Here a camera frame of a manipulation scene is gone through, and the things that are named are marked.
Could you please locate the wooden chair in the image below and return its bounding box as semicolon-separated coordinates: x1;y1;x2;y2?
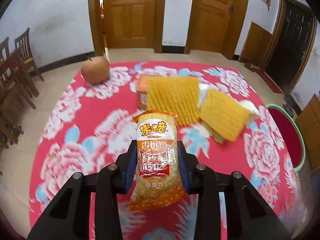
1;49;36;148
14;28;44;81

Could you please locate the wooden cabinet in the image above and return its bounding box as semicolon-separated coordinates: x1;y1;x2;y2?
296;94;320;170

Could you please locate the yellow foam fruit net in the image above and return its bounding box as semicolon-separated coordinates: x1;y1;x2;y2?
146;76;200;126

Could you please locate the rice cracker snack bag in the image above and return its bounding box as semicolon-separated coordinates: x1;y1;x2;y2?
129;110;186;211

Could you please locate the left wooden door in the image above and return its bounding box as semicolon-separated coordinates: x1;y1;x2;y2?
88;0;165;56

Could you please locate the right wooden door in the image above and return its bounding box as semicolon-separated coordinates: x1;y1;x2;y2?
184;0;248;60

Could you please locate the red floral tablecloth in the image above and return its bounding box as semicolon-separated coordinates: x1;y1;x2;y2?
28;62;297;239

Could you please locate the low wooden wall panel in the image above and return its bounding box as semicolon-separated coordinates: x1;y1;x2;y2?
239;22;272;68

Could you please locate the dark doorway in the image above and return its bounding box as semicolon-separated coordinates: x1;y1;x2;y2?
261;0;317;94

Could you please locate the orange cardboard box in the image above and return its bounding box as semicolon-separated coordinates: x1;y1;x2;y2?
136;74;159;110

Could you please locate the red apple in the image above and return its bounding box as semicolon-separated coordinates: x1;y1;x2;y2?
81;56;110;85

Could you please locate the wooden door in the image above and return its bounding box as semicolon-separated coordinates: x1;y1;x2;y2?
88;0;165;56
184;0;248;60

